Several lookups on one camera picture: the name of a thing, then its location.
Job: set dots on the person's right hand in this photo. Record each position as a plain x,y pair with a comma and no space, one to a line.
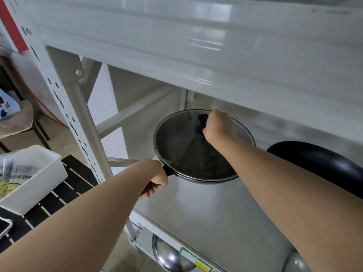
219,127

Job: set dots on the person's left hand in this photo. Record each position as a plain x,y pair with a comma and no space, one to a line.
156,174

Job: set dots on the person's right fingers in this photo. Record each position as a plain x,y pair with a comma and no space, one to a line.
207,128

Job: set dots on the person's left fingers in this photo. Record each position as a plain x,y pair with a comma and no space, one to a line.
157,185

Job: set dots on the glass lid with black knob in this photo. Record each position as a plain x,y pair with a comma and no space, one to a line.
181,144

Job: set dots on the black frying pan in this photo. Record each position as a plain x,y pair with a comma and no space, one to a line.
198,181

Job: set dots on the person's left forearm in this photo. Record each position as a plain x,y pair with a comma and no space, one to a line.
73,223

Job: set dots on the person's right forearm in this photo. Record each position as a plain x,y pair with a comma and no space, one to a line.
289,201

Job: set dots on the steel bowl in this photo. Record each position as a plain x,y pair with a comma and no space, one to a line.
170,257

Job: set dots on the white metal shelf rack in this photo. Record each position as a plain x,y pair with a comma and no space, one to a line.
198,53

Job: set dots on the black slatted table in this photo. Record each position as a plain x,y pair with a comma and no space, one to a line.
71,178

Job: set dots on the black wok pan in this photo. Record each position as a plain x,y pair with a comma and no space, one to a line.
320,161

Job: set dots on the white plastic container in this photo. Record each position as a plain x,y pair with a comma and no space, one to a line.
36,184

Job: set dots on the clear printed packets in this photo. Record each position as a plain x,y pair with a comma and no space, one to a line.
14,172

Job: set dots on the stool with beige cushion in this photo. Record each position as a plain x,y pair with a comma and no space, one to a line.
19,121

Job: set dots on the grey metal pot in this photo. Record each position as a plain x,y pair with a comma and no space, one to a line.
296,263

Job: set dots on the blue patterned bag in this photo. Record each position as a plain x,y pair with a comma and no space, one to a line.
7,106

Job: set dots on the red and white board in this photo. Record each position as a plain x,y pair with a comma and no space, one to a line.
11,22

